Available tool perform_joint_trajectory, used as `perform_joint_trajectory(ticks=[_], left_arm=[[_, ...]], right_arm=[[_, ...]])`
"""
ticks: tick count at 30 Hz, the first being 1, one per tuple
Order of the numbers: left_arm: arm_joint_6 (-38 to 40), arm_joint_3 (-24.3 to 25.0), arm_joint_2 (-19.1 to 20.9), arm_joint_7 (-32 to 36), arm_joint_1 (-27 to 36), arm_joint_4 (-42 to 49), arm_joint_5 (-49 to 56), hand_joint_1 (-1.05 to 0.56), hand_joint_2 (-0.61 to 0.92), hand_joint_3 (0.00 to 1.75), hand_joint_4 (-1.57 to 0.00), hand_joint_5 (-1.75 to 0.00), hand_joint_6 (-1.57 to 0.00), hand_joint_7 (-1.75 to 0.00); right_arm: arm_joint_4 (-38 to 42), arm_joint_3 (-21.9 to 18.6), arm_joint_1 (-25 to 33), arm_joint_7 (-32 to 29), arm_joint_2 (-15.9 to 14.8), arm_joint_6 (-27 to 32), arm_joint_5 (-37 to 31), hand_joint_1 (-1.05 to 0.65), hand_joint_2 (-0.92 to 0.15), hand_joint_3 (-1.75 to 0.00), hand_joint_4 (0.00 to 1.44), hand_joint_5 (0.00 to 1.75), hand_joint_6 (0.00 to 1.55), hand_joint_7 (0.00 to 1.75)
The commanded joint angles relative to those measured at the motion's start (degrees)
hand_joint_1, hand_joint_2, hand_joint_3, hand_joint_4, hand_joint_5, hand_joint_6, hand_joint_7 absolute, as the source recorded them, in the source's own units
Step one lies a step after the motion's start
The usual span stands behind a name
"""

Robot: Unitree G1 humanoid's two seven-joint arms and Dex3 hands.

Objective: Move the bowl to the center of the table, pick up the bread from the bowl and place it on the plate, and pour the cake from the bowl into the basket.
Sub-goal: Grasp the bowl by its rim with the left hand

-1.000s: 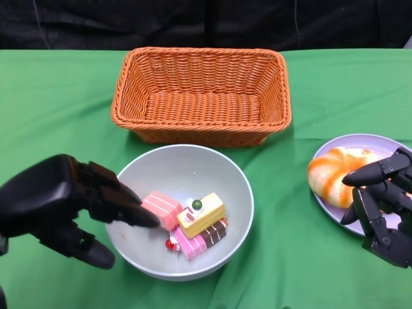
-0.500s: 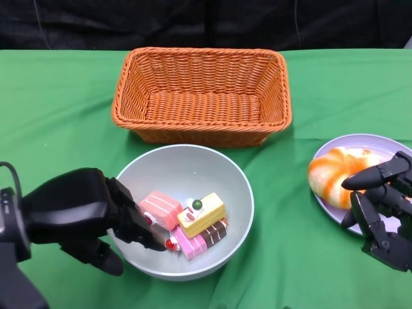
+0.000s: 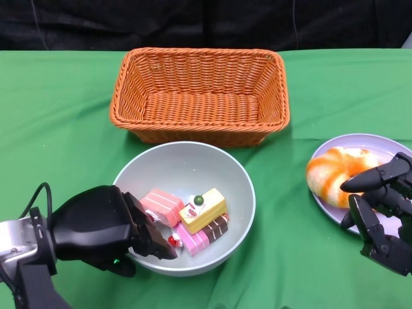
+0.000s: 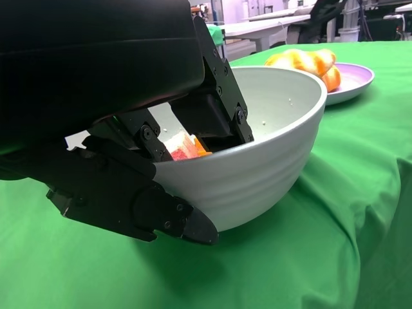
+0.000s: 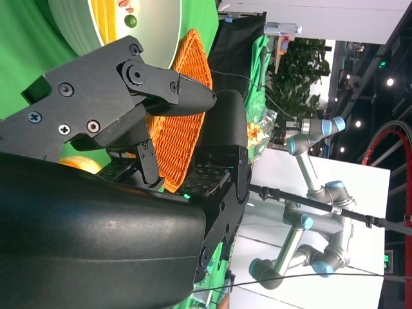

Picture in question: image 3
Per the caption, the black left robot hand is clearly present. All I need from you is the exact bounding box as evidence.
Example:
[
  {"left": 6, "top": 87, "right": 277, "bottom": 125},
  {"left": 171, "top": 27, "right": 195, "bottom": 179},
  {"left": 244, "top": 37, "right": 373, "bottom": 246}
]
[{"left": 51, "top": 185, "right": 178, "bottom": 278}]

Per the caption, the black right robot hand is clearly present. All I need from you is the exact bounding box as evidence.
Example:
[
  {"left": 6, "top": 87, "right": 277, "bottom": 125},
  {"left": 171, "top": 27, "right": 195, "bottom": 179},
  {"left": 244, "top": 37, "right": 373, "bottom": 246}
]
[{"left": 339, "top": 152, "right": 412, "bottom": 277}]

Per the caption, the round orange ring bread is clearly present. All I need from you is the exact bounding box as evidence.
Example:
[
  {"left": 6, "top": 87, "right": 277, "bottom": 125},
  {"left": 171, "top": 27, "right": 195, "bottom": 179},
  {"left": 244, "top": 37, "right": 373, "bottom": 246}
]
[{"left": 349, "top": 147, "right": 386, "bottom": 176}]

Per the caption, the long striped bread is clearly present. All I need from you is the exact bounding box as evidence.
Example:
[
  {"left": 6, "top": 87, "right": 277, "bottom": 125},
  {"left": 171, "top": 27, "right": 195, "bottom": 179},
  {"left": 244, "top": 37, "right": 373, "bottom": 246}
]
[{"left": 305, "top": 146, "right": 358, "bottom": 209}]

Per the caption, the pale grey-green bowl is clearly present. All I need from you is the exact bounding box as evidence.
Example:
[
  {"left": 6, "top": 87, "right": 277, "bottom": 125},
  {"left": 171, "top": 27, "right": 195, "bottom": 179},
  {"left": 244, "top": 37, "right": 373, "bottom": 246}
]
[{"left": 112, "top": 141, "right": 257, "bottom": 277}]

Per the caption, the lavender round plate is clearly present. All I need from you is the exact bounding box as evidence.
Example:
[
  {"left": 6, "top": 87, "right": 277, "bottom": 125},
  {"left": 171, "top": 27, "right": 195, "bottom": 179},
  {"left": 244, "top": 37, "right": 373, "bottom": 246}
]
[{"left": 310, "top": 133, "right": 412, "bottom": 236}]

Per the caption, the salmon pink cake slice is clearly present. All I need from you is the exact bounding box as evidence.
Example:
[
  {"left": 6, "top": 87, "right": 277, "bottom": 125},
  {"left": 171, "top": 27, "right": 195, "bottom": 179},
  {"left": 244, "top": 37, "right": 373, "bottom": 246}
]
[{"left": 140, "top": 188, "right": 185, "bottom": 227}]

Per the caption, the magenta pink cake slice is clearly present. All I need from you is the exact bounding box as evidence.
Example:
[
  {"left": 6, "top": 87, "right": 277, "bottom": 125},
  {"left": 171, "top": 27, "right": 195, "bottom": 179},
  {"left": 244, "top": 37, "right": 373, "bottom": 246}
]
[{"left": 167, "top": 223, "right": 210, "bottom": 257}]

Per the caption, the yellow cake slice green ball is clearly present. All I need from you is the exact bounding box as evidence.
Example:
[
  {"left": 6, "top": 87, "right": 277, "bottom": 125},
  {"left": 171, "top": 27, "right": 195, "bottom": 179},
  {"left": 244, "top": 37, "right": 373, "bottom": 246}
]
[{"left": 178, "top": 188, "right": 228, "bottom": 235}]

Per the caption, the chocolate brown cake slice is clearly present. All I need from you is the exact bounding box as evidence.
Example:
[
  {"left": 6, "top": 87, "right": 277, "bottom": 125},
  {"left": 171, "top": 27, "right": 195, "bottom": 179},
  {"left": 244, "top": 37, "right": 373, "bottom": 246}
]
[{"left": 203, "top": 214, "right": 230, "bottom": 245}]

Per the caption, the orange wicker basket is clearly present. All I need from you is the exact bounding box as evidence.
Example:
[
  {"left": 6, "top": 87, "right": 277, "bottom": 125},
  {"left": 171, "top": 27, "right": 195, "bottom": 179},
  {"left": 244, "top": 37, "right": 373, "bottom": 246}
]
[{"left": 109, "top": 47, "right": 292, "bottom": 148}]

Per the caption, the green tablecloth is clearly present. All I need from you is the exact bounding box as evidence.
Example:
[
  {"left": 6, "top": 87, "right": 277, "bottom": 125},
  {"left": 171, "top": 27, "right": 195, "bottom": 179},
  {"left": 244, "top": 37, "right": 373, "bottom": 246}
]
[{"left": 0, "top": 48, "right": 412, "bottom": 309}]

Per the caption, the black backdrop cloth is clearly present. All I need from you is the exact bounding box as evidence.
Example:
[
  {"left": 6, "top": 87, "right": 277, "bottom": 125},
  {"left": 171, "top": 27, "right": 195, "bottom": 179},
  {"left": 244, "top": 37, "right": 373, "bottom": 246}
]
[{"left": 0, "top": 0, "right": 412, "bottom": 52}]

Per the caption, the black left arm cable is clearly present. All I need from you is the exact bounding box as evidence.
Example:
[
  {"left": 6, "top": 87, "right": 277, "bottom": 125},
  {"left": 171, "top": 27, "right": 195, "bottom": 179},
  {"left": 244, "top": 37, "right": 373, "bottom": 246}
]
[{"left": 19, "top": 182, "right": 53, "bottom": 220}]

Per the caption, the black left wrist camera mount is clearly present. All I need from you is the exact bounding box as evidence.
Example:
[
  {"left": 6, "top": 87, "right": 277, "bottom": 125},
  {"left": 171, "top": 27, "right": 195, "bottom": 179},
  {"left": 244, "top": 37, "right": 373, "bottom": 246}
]
[{"left": 14, "top": 207, "right": 73, "bottom": 309}]

